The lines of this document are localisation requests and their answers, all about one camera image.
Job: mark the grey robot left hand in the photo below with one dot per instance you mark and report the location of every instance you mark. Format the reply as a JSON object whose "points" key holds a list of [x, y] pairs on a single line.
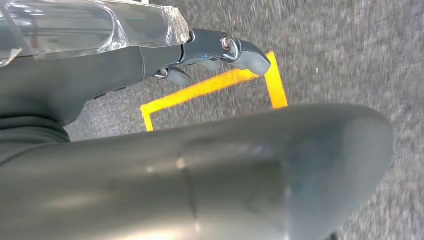
{"points": [[82, 73]]}

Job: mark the robot left arm ribbed sleeve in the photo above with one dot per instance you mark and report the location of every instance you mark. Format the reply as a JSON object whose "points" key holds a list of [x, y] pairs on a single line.
{"points": [[26, 132]]}

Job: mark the yellow floor tape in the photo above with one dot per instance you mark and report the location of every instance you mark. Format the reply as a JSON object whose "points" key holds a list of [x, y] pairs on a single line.
{"points": [[198, 88]]}

